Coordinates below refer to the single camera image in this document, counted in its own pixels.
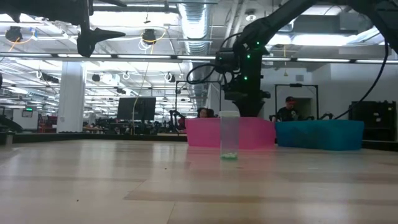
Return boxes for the black ceiling camera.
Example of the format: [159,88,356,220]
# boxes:
[142,28,157,45]

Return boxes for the white building column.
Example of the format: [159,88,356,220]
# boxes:
[56,61,87,134]

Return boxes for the black equipment rack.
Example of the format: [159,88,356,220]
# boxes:
[348,100,398,142]

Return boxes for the pink plastic bin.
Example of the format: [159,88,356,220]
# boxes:
[185,116,277,149]

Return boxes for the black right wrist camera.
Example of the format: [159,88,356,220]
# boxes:
[214,49,241,75]

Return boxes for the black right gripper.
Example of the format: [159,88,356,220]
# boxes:
[223,89,272,118]

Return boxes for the black metal frame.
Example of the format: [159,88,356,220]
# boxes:
[274,83,320,121]

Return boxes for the long LED light bar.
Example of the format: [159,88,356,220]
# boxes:
[0,52,398,65]

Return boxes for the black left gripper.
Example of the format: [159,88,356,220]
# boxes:
[0,0,128,58]

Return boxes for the silver ventilation duct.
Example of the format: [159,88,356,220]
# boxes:
[177,2,215,108]

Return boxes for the person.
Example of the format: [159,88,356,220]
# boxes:
[196,106,216,119]

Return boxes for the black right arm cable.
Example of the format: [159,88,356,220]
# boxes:
[333,39,390,121]

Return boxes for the clear pill bottle green pills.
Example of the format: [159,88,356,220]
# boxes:
[219,110,241,161]

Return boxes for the black computer monitor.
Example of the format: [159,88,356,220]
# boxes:
[116,96,157,122]

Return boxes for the blue plastic bin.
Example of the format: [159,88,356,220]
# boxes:
[274,119,366,152]

